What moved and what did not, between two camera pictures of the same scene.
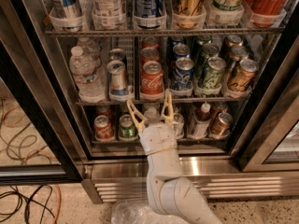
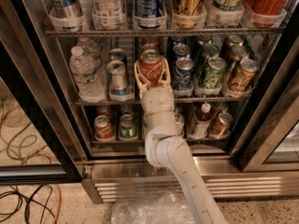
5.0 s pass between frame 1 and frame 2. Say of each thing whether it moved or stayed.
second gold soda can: stayed
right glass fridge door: stayed
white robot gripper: moved
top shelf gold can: stayed
